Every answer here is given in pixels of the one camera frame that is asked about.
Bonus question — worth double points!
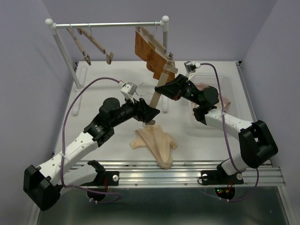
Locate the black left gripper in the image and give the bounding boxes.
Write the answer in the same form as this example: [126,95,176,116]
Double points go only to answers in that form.
[110,93,160,128]

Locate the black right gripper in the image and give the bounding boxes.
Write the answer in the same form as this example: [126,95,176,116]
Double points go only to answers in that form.
[155,73,203,106]

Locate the wooden hanger with beige cloth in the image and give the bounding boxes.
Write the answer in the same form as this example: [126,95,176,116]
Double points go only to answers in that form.
[134,60,178,127]

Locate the wooden hanger with brown cloth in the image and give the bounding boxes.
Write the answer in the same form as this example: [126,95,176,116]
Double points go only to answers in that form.
[135,26,173,60]

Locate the beige underwear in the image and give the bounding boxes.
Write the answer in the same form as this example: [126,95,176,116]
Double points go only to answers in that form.
[130,125,178,169]

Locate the brown underwear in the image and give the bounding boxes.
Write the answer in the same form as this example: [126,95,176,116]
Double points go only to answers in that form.
[135,31,175,80]

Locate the pink underwear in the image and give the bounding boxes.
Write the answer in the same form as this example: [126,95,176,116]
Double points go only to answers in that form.
[196,82,231,113]

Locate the wooden clip hanger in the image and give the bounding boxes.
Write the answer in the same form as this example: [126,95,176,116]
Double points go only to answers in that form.
[77,28,114,65]
[66,26,91,66]

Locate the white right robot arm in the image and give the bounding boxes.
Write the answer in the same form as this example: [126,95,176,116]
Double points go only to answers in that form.
[155,75,278,183]

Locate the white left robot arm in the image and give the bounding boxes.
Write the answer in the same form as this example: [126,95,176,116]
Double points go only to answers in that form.
[23,97,160,211]

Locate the empty wooden clip hanger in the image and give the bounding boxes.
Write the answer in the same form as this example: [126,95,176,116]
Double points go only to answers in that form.
[66,26,91,66]

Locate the white plastic basket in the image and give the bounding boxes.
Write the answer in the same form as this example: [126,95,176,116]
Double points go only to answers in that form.
[188,73,246,130]

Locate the white clothes rack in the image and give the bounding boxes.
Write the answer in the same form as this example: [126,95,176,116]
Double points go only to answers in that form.
[45,15,171,113]

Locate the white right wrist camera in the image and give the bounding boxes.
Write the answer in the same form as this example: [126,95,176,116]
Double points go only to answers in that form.
[184,61,201,80]

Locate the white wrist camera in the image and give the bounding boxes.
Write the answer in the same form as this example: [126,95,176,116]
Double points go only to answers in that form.
[120,82,137,103]
[184,61,201,80]

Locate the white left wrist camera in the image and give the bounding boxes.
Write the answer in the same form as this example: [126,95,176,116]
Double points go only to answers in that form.
[120,82,137,103]

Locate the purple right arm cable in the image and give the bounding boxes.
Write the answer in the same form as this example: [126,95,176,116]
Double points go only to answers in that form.
[199,62,259,203]

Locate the aluminium mounting rail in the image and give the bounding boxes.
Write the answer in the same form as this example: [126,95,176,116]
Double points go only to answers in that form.
[63,150,287,188]

